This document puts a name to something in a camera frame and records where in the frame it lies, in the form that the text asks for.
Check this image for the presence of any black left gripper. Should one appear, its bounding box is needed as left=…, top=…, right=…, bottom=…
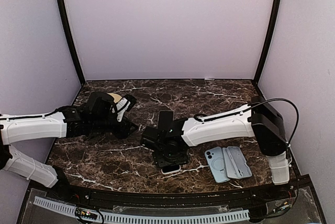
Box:
left=91, top=114, right=138, bottom=140

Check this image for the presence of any black phone light-blue edge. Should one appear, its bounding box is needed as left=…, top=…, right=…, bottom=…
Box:
left=161, top=165, right=181, bottom=175

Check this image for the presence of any purple-edged black phone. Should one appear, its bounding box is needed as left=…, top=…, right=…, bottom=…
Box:
left=158, top=110, right=174, bottom=131

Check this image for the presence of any grey-blue phone case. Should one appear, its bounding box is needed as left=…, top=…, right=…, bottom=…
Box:
left=222, top=146, right=252, bottom=180

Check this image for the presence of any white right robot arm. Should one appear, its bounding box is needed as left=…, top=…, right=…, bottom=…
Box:
left=140, top=96, right=292, bottom=200

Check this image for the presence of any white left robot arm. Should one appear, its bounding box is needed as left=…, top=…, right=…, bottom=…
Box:
left=1, top=92, right=138, bottom=201

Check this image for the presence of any light blue phone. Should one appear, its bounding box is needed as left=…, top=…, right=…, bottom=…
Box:
left=205, top=147, right=230, bottom=183

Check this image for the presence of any beige ceramic plate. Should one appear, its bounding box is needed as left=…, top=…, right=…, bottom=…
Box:
left=108, top=93, right=122, bottom=104

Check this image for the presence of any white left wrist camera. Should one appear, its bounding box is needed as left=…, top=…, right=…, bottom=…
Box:
left=111, top=94, right=137, bottom=122

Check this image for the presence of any black front table rail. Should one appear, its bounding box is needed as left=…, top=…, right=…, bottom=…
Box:
left=28, top=174, right=312, bottom=210

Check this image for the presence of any white slotted cable duct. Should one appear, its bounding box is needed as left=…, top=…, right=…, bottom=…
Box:
left=33, top=196, right=250, bottom=223

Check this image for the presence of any black left frame post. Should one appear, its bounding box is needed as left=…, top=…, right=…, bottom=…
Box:
left=57, top=0, right=86, bottom=86

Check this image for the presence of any black frame post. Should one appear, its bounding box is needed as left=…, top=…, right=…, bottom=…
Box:
left=252, top=0, right=281, bottom=87
left=57, top=0, right=86, bottom=86

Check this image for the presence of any black right frame post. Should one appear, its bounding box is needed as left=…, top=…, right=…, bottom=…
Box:
left=252, top=0, right=281, bottom=87

